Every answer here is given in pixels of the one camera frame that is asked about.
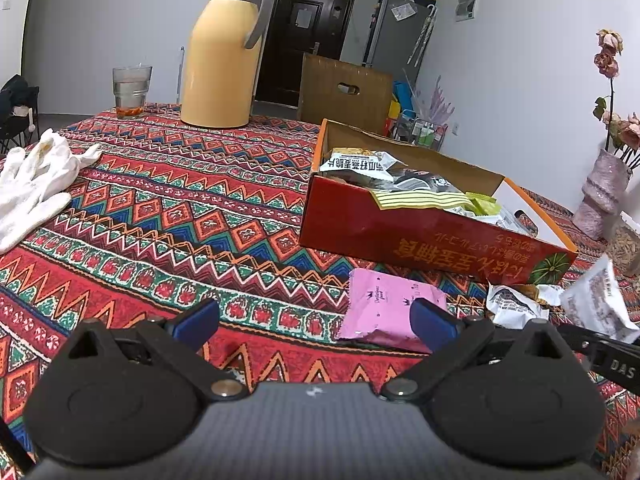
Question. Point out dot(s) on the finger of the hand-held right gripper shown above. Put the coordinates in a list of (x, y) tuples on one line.
[(580, 336)]

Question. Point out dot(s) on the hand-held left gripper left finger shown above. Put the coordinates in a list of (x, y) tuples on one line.
[(195, 320)]

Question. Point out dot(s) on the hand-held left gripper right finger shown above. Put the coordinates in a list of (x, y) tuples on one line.
[(435, 320)]

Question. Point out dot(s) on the white brown snack packet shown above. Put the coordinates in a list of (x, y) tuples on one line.
[(600, 300)]

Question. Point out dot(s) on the pink snack packet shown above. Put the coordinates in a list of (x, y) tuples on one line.
[(380, 305)]

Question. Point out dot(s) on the red cardboard box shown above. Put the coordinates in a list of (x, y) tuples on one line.
[(425, 240)]

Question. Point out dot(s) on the yellow striped snack packet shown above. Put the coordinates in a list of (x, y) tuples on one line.
[(420, 201)]

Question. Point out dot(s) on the green snack packet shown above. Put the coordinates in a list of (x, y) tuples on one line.
[(485, 205)]

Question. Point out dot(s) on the silver black snack packet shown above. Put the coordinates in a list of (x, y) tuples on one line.
[(425, 180)]

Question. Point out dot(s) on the white black-lettered snack packet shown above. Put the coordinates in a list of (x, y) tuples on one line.
[(360, 165)]

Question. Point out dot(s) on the clear container of pellets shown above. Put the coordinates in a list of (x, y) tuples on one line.
[(627, 250)]

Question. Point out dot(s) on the pink textured vase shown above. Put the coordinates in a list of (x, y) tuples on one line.
[(602, 195)]

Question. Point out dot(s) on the white cotton glove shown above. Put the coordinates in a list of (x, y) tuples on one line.
[(35, 190)]

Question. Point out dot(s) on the red yellow carton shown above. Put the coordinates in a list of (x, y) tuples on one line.
[(392, 115)]

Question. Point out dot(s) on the purple dried grass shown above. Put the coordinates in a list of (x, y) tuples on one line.
[(440, 102)]

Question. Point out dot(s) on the blue roll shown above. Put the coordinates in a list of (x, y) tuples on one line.
[(402, 97)]

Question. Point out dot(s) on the dried pink roses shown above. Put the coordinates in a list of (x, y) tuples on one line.
[(615, 110)]

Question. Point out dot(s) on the glass cup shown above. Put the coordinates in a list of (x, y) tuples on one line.
[(131, 92)]

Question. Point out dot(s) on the brown cardboard box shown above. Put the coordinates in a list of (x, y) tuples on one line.
[(345, 95)]

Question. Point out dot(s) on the white pole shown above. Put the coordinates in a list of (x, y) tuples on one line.
[(180, 75)]

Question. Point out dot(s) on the yellow thermos jug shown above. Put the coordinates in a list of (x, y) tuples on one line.
[(220, 70)]

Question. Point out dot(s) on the black folding chair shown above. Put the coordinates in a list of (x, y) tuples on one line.
[(17, 110)]

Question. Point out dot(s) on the white folded umbrella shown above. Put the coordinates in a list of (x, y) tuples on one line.
[(422, 35)]

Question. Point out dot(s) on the grey refrigerator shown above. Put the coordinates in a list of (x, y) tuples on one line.
[(400, 35)]

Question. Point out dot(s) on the dark entrance door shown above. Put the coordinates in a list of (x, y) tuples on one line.
[(305, 35)]

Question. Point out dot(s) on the plastic bag on refrigerator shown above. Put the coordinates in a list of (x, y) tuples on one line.
[(402, 10)]

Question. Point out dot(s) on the paper on door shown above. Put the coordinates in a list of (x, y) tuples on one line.
[(301, 16)]

